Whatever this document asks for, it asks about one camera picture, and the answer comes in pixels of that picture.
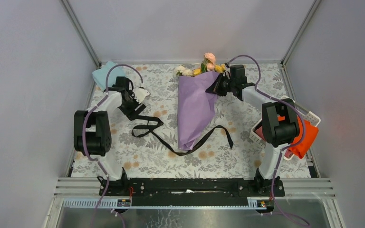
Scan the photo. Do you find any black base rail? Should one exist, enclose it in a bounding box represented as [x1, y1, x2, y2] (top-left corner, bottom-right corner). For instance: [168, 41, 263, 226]
[97, 176, 285, 207]

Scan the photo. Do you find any floral tablecloth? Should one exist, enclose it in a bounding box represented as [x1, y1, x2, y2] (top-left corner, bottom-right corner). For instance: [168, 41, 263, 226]
[70, 63, 312, 179]

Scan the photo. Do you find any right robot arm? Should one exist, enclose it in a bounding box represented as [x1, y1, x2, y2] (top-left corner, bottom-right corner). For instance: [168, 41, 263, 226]
[206, 65, 300, 196]

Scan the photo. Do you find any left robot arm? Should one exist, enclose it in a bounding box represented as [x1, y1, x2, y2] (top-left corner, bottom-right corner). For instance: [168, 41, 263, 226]
[74, 77, 150, 195]

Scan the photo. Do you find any pink cloth in basket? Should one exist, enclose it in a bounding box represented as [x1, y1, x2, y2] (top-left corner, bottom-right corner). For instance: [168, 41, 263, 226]
[254, 124, 265, 141]

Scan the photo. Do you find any light blue folded towel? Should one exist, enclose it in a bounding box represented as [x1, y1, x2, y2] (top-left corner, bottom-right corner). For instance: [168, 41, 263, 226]
[92, 61, 126, 91]

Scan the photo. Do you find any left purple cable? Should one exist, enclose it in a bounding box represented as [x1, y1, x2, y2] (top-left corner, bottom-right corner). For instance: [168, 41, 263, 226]
[81, 64, 144, 228]

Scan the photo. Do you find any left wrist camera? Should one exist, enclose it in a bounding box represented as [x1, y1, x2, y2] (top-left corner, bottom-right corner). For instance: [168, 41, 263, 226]
[133, 87, 150, 104]

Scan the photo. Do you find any black ribbon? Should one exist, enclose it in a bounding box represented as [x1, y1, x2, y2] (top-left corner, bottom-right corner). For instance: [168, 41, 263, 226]
[131, 115, 234, 156]

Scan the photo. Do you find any yellow fake flower stem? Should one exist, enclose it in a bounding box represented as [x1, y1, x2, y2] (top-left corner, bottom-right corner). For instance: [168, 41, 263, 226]
[192, 64, 227, 76]

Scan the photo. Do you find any white plastic basket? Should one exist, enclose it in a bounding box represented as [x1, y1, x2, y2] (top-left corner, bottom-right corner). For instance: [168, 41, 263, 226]
[250, 104, 321, 161]

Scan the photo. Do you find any pink fake flower stem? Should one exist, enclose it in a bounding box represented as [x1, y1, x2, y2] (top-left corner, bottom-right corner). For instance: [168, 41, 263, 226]
[200, 52, 216, 73]

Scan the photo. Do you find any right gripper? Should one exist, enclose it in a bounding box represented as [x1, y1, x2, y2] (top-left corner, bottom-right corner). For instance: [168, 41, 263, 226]
[205, 73, 235, 97]

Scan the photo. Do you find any white fake flower stem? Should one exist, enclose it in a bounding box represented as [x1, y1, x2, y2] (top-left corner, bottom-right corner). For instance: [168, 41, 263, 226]
[174, 65, 194, 77]

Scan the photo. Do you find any pink purple wrapping paper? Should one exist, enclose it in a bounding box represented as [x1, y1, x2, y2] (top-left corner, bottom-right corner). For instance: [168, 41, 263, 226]
[177, 71, 219, 151]

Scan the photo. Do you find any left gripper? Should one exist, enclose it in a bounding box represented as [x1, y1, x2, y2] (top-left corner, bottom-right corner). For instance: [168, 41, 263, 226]
[118, 90, 145, 121]

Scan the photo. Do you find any orange cloth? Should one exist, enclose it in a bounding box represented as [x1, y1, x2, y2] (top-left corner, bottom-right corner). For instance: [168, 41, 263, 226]
[278, 115, 319, 159]

